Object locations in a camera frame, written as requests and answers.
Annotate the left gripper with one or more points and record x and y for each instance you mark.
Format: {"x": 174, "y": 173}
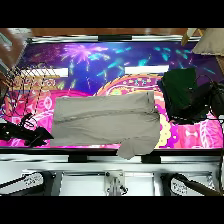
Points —
{"x": 40, "y": 135}

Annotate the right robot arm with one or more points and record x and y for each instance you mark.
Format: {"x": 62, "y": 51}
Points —
{"x": 213, "y": 100}

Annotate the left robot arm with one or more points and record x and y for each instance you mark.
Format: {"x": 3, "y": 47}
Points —
{"x": 10, "y": 130}

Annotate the grey T-shirt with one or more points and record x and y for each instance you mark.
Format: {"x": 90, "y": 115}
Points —
{"x": 106, "y": 120}

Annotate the dark green garment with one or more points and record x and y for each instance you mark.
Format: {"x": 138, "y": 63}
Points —
{"x": 178, "y": 88}

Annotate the beige garment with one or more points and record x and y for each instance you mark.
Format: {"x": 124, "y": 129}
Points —
{"x": 210, "y": 41}

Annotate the silver frame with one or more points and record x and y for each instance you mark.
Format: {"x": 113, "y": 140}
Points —
{"x": 113, "y": 166}

